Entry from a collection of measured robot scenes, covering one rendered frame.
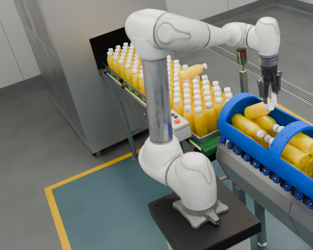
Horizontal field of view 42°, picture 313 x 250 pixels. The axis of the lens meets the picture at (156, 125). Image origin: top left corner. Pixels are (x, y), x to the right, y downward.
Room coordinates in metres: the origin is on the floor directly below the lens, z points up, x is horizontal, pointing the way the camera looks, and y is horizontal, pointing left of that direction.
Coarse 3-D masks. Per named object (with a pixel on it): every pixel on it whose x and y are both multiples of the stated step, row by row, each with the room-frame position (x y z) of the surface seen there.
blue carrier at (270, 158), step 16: (240, 96) 1.87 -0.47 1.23; (224, 112) 1.83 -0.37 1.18; (240, 112) 1.90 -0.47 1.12; (272, 112) 1.83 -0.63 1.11; (224, 128) 1.79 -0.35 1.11; (288, 128) 1.49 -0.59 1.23; (304, 128) 1.48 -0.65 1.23; (240, 144) 1.67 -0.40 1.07; (256, 144) 1.55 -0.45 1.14; (272, 144) 1.48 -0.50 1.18; (272, 160) 1.44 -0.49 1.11; (288, 176) 1.35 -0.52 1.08; (304, 176) 1.27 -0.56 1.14; (304, 192) 1.27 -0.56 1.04
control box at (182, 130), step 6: (174, 114) 2.06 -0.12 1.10; (180, 120) 1.98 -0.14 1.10; (186, 120) 1.97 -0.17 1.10; (174, 126) 1.93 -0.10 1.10; (180, 126) 1.92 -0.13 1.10; (186, 126) 1.94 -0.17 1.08; (174, 132) 1.91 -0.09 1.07; (180, 132) 1.92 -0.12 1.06; (186, 132) 1.93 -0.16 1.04; (180, 138) 1.92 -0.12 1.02
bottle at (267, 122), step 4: (264, 116) 1.77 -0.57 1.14; (268, 116) 1.77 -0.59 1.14; (252, 120) 1.82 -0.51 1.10; (256, 120) 1.79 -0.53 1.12; (260, 120) 1.77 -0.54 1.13; (264, 120) 1.75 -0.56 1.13; (268, 120) 1.73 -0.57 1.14; (272, 120) 1.73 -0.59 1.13; (260, 124) 1.76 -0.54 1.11; (264, 124) 1.73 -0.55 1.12; (268, 124) 1.72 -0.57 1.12; (272, 124) 1.71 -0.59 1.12; (276, 124) 1.71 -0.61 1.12; (264, 128) 1.73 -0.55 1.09; (268, 128) 1.71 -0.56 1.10; (272, 128) 1.70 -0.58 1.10
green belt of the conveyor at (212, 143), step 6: (108, 72) 3.36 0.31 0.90; (132, 90) 2.90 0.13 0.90; (138, 96) 2.78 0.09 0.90; (144, 102) 2.67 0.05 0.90; (192, 138) 2.06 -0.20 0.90; (210, 138) 2.02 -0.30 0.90; (216, 138) 2.01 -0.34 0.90; (198, 144) 1.99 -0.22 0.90; (204, 144) 1.97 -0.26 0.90; (210, 144) 1.96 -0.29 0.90; (216, 144) 1.95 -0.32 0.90; (204, 150) 1.92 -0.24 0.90; (216, 150) 1.93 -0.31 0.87
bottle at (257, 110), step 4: (256, 104) 1.74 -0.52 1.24; (260, 104) 1.71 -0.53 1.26; (248, 108) 1.79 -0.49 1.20; (252, 108) 1.75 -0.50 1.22; (256, 108) 1.71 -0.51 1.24; (260, 108) 1.69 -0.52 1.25; (264, 108) 1.68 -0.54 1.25; (244, 112) 1.81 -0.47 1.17; (248, 112) 1.77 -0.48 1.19; (252, 112) 1.74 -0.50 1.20; (256, 112) 1.71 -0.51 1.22; (260, 112) 1.69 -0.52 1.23; (264, 112) 1.67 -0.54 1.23; (268, 112) 1.67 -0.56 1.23; (248, 116) 1.78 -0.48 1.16; (252, 116) 1.75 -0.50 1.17; (256, 116) 1.73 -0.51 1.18; (260, 116) 1.71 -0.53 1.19
